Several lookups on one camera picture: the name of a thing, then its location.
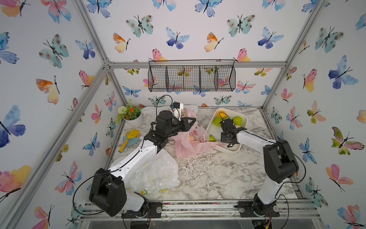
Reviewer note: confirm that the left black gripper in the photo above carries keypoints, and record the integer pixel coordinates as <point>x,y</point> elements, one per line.
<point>184,125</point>

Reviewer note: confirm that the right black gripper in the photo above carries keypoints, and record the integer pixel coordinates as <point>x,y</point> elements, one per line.
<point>222,138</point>

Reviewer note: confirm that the green pear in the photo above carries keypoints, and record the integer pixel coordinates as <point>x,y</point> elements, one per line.
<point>212,138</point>
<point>238,121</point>
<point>217,121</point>

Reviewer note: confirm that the pink plastic bag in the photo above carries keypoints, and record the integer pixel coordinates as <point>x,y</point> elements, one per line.
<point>195,141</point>

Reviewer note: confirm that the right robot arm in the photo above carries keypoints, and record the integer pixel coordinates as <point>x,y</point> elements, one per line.
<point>279,161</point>

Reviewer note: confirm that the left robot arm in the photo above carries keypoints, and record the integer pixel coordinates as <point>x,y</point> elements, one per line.
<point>108,190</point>

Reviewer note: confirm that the white plastic tray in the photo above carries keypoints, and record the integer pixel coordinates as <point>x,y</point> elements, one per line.
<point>216,131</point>

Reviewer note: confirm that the white printed plastic bag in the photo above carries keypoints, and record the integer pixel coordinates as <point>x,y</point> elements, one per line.
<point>151,110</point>

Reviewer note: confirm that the yellow toy shovel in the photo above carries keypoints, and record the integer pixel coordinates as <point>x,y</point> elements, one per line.
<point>133,134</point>

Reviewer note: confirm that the potted flower plant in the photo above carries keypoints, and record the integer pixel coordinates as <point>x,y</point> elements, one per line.
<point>131,114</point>

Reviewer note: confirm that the blue toy scoop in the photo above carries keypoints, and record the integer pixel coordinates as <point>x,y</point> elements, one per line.
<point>131,142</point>

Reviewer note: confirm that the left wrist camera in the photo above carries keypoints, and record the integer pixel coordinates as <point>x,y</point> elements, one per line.
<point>177,109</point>

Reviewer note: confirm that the black wire basket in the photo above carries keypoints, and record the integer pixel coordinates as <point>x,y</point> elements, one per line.
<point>191,76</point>

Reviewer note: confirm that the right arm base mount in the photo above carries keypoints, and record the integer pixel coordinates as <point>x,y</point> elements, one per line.
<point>250,209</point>

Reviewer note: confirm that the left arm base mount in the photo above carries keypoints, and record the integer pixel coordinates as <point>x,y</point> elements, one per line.
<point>149,210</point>

